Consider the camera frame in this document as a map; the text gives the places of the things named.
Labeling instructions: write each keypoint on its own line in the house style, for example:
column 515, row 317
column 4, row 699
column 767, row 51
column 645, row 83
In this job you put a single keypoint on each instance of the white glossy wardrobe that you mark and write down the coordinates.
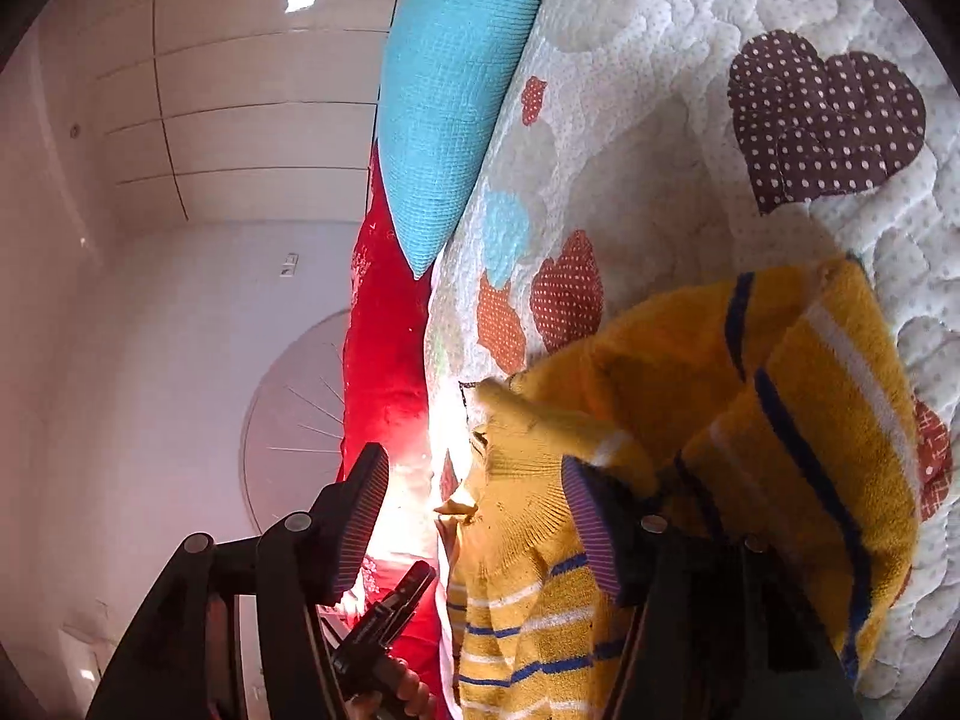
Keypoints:
column 247, row 82

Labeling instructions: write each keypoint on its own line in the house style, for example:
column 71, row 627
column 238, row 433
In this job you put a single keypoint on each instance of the blue textured pillow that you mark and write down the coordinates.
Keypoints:
column 450, row 90

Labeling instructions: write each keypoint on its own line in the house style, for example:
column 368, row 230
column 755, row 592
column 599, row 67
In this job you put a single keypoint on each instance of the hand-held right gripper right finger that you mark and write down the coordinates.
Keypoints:
column 594, row 532

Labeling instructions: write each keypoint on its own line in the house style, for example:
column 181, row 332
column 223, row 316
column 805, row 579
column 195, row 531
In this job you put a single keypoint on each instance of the red bed sheet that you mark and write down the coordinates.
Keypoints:
column 386, row 345

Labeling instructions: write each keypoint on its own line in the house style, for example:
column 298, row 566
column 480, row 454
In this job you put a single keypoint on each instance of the yellow striped knit sweater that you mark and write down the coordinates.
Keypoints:
column 675, row 450

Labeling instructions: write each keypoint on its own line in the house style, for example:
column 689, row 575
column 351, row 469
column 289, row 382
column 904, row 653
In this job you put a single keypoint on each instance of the white patchwork quilt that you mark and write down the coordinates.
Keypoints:
column 675, row 127

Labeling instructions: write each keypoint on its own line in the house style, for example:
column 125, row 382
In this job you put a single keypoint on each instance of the person's left hand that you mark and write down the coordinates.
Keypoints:
column 416, row 690

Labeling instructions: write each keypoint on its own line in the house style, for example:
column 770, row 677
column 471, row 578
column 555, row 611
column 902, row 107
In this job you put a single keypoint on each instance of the white wall socket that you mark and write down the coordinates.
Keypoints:
column 289, row 265

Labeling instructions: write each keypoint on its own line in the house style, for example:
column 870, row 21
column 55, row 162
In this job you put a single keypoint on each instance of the red embroidered pillow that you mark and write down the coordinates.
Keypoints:
column 420, row 645

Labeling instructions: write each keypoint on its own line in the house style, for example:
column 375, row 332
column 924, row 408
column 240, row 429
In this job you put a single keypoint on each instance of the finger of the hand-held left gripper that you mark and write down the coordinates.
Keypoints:
column 401, row 604

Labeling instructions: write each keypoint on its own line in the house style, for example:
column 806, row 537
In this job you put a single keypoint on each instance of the white round headboard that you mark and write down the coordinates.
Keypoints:
column 300, row 420

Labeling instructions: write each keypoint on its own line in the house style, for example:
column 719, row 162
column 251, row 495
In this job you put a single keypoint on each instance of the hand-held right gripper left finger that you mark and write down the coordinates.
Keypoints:
column 361, row 517

